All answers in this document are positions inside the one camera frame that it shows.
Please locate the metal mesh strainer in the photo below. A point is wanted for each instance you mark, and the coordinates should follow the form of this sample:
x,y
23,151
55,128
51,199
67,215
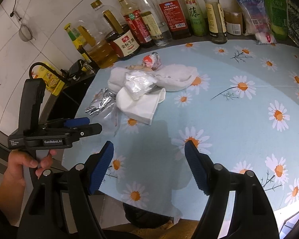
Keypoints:
x,y
25,33

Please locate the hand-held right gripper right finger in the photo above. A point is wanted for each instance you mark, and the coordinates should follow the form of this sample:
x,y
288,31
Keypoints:
x,y
196,169

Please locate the clear yellow cap bottle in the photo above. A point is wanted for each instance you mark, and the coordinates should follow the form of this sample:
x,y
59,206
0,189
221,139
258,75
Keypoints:
x,y
152,22

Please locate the white tissues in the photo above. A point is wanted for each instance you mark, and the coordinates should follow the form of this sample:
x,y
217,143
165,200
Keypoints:
x,y
177,77

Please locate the yellow label seasoning bottle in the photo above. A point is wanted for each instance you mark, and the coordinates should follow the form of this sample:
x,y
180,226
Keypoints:
x,y
215,15

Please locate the silver foil wrapper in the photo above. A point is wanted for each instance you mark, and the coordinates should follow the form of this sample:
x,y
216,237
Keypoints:
x,y
99,103

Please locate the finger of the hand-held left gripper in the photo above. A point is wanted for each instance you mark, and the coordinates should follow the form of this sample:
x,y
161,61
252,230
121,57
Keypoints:
x,y
77,122
89,130

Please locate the green plastic packet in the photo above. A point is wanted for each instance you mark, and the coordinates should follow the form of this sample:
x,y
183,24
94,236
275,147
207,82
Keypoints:
x,y
277,10

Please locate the dark soy sauce jug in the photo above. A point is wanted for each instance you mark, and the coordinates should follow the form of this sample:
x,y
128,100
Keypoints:
x,y
125,46

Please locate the black trash bin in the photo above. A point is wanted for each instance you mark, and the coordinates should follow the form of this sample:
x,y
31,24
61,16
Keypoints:
x,y
144,216

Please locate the red label vinegar bottle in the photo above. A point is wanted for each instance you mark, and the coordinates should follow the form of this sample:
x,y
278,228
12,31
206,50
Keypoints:
x,y
137,23

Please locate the red white crumpled wrapper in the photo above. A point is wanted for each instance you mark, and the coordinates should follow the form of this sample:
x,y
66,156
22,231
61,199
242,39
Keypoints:
x,y
152,61

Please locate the person's left hand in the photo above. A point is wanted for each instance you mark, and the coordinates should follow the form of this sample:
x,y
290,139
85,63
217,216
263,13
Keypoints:
x,y
15,169

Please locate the green label oil bottle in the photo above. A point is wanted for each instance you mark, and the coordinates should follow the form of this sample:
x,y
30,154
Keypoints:
x,y
195,15

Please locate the daisy-print blue tablecloth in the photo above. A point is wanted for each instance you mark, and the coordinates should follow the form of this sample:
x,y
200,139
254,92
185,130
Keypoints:
x,y
214,117

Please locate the small green label bottle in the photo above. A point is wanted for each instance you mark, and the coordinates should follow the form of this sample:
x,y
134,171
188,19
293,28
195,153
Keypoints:
x,y
76,39

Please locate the black kitchen tool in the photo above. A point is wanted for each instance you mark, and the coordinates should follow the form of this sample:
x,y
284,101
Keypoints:
x,y
76,68

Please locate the small white red packet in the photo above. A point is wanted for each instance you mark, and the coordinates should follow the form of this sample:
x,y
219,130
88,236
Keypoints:
x,y
264,37

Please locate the clear plastic wrap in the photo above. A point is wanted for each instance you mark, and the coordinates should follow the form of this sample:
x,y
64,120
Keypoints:
x,y
139,84

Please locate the beige ginger root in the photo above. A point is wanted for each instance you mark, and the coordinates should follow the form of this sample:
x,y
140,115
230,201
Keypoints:
x,y
137,67

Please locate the small brown jar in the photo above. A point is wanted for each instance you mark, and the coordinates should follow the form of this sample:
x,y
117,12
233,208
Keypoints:
x,y
234,22

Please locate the dark sauce bottle red label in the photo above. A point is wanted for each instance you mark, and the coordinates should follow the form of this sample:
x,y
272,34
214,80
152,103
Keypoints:
x,y
173,12

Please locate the yellow box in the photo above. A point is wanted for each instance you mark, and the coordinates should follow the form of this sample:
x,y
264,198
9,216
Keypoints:
x,y
52,81

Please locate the blue white plastic packet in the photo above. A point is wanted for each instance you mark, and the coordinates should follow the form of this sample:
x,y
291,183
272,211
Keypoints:
x,y
254,15

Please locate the person's left forearm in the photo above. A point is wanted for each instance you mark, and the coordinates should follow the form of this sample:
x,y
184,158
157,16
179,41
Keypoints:
x,y
5,200

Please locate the white paper tissue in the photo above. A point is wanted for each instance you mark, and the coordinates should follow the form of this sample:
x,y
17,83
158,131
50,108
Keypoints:
x,y
139,109

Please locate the black patterned crate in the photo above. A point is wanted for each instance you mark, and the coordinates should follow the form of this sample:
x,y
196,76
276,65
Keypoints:
x,y
297,25

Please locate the yellow garment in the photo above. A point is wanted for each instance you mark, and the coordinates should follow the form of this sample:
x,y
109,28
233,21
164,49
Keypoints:
x,y
182,231

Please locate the clear plastic bag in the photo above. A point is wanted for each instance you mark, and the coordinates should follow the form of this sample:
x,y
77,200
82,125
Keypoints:
x,y
109,122

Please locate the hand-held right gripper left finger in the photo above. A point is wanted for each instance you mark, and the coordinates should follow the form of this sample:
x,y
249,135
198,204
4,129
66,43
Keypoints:
x,y
102,169

